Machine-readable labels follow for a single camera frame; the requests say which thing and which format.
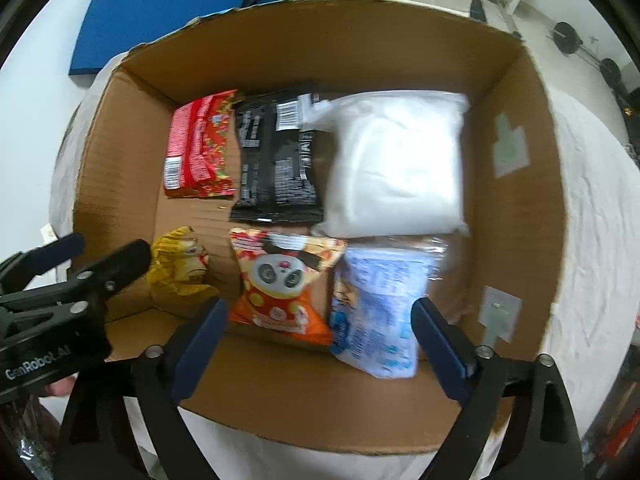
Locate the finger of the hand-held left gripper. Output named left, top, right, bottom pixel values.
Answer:
left=60, top=239, right=152, bottom=311
left=0, top=232, right=86, bottom=283

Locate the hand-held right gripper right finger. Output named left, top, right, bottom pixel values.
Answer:
left=410, top=297, right=586, bottom=480

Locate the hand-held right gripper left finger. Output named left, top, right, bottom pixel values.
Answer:
left=52, top=296, right=230, bottom=480

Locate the yellow snack packet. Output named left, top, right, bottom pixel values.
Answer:
left=148, top=226, right=221, bottom=318

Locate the blue white snack packet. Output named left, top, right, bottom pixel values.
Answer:
left=327, top=235, right=448, bottom=380

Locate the orange snack packet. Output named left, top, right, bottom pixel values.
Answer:
left=227, top=227, right=348, bottom=346

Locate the cardboard box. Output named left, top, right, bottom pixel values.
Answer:
left=72, top=0, right=566, bottom=456

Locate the red snack packet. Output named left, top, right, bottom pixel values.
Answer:
left=164, top=89, right=238, bottom=200

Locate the black snack packet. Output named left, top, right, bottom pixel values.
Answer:
left=229, top=87, right=331, bottom=223

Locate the white powder bag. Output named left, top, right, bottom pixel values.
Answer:
left=302, top=91, right=471, bottom=238

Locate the person's left hand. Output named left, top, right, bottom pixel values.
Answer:
left=44, top=377, right=77, bottom=399

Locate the grey tablecloth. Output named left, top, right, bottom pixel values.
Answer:
left=47, top=55, right=640, bottom=480

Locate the blue foam mat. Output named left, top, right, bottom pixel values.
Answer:
left=69, top=0, right=246, bottom=77

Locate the short barbell with black plates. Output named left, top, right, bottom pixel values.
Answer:
left=552, top=21, right=623, bottom=92

